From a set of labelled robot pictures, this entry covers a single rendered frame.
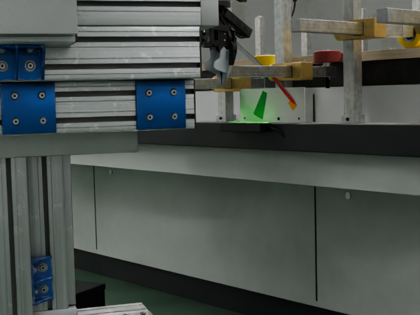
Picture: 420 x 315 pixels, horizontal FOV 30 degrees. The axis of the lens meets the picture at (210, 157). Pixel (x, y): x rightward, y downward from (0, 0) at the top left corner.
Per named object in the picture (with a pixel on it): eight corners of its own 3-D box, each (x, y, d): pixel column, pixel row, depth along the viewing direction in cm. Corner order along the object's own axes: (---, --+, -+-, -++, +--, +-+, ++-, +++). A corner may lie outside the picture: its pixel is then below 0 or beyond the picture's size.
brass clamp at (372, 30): (372, 37, 199) (372, 17, 199) (331, 40, 209) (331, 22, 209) (387, 37, 203) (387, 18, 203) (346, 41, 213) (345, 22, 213)
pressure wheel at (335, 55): (329, 87, 229) (329, 48, 228) (308, 88, 235) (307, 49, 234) (346, 87, 234) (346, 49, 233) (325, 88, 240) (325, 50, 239)
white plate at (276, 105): (304, 122, 219) (303, 87, 218) (239, 122, 238) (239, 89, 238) (305, 122, 219) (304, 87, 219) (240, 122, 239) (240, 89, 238)
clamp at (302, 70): (300, 80, 219) (300, 61, 219) (266, 81, 229) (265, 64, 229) (314, 79, 223) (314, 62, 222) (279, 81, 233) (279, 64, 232)
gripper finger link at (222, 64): (209, 84, 203) (208, 48, 202) (225, 84, 207) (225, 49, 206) (217, 84, 201) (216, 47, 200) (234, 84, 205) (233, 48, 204)
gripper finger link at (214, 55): (200, 84, 205) (200, 49, 205) (217, 84, 209) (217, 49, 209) (209, 84, 203) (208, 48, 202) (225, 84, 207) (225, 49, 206)
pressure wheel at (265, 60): (280, 89, 249) (280, 53, 248) (255, 90, 249) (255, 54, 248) (279, 89, 257) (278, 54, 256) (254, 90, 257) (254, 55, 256)
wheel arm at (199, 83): (170, 92, 224) (169, 77, 224) (162, 92, 227) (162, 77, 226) (275, 90, 253) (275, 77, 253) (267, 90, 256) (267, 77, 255)
